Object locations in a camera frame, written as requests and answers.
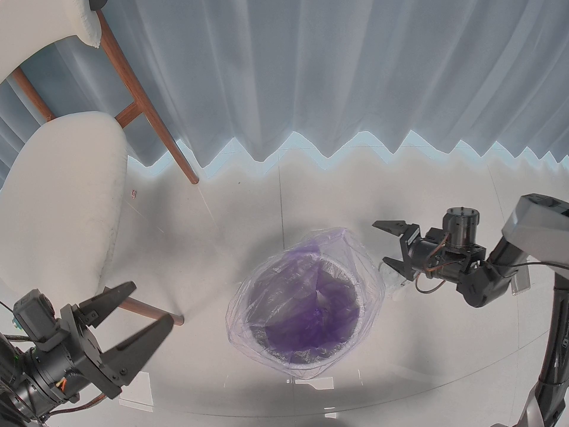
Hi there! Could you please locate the black cable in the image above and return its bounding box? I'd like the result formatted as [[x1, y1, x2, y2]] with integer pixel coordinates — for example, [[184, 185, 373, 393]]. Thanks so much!
[[485, 258, 569, 269]]

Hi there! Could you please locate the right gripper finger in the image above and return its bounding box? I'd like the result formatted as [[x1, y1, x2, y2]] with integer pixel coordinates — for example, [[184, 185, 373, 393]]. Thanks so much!
[[382, 256, 416, 281], [372, 219, 421, 239]]

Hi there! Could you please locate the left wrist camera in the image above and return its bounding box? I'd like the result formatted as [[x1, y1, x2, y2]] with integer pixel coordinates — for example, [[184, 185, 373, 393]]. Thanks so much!
[[12, 289, 60, 343]]

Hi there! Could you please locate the crumpled white paper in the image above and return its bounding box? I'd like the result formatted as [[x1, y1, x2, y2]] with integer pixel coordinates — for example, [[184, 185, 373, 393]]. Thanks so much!
[[378, 263, 412, 301]]

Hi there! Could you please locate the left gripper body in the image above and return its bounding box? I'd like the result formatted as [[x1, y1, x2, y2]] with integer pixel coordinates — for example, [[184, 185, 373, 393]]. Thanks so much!
[[24, 303, 124, 410]]

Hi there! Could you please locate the purple plastic bag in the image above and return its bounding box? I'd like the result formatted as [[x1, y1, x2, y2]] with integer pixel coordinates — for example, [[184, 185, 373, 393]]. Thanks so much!
[[227, 226, 386, 379]]

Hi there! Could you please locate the white cushioned wooden chair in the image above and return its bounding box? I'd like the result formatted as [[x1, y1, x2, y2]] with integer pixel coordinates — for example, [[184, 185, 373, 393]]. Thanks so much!
[[0, 0, 200, 327]]

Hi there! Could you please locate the pale blue curtain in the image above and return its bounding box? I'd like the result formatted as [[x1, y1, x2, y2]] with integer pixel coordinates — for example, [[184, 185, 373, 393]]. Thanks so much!
[[0, 0, 569, 181]]

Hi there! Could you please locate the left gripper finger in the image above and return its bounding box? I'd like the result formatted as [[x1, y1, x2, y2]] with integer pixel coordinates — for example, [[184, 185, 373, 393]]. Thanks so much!
[[76, 281, 138, 329], [101, 314, 174, 391]]

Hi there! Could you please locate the white trash bin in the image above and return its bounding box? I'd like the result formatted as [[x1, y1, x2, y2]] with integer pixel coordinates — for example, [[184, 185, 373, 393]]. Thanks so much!
[[246, 255, 364, 369]]

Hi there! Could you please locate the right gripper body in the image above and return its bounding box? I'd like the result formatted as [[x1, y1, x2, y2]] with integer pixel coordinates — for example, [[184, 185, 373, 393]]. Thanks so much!
[[398, 224, 450, 280]]

